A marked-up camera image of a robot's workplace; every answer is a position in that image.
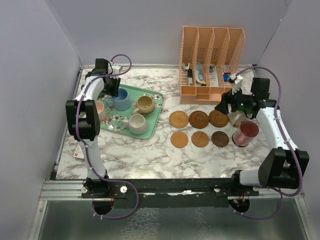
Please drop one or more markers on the green floral mug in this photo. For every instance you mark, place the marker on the green floral mug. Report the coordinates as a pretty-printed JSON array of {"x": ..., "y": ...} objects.
[{"x": 236, "y": 118}]

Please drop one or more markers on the pale pink mug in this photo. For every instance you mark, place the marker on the pale pink mug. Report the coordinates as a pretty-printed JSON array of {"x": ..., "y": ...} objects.
[{"x": 101, "y": 110}]

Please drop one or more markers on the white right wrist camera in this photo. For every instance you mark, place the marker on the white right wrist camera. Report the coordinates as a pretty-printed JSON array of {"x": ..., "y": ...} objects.
[{"x": 236, "y": 81}]

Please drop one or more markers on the grooved brown wooden coaster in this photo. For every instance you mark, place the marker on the grooved brown wooden coaster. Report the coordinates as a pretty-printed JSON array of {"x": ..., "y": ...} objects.
[{"x": 198, "y": 119}]

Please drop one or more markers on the woven rattan coaster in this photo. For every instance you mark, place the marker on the woven rattan coaster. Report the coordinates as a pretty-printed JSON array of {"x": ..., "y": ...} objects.
[{"x": 179, "y": 119}]

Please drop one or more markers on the grey white mug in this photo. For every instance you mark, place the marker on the grey white mug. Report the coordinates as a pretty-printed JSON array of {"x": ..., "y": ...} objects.
[{"x": 136, "y": 124}]

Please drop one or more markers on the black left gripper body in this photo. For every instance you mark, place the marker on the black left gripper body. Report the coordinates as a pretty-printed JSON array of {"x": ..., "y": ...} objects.
[{"x": 111, "y": 88}]

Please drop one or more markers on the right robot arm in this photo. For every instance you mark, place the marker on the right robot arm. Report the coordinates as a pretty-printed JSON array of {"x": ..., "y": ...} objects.
[{"x": 285, "y": 164}]

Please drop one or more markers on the white red staples box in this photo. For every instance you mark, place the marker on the white red staples box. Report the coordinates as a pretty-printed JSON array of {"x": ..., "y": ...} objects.
[{"x": 78, "y": 152}]

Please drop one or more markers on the green floral tray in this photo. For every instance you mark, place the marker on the green floral tray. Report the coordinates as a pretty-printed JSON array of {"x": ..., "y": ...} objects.
[{"x": 113, "y": 122}]

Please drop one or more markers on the light blue mug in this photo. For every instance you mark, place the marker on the light blue mug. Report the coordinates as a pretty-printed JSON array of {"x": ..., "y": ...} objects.
[{"x": 121, "y": 102}]

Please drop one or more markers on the pink red mug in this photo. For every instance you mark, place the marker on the pink red mug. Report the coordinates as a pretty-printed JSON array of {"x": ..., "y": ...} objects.
[{"x": 246, "y": 132}]

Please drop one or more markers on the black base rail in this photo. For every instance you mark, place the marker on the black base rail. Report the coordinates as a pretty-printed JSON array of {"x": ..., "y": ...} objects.
[{"x": 165, "y": 193}]

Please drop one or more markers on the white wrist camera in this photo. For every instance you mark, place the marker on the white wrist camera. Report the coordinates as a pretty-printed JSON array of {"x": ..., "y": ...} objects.
[
  {"x": 236, "y": 81},
  {"x": 114, "y": 69}
]

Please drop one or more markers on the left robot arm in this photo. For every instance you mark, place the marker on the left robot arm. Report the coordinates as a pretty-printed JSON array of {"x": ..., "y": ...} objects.
[{"x": 83, "y": 121}]

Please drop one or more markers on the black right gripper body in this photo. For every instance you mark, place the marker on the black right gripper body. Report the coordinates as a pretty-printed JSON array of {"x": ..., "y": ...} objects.
[{"x": 237, "y": 99}]

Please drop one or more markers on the light orange wooden coaster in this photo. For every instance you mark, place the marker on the light orange wooden coaster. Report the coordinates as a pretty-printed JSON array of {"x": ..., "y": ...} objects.
[{"x": 179, "y": 139}]

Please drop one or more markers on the peach plastic desk organizer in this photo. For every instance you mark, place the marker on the peach plastic desk organizer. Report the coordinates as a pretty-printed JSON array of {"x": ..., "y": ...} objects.
[{"x": 207, "y": 56}]

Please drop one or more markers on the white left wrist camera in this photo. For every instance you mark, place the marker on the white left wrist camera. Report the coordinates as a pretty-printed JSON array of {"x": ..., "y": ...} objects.
[{"x": 114, "y": 69}]

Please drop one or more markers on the beige ceramic mug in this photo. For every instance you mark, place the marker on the beige ceramic mug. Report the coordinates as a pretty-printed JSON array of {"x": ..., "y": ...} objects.
[{"x": 145, "y": 106}]

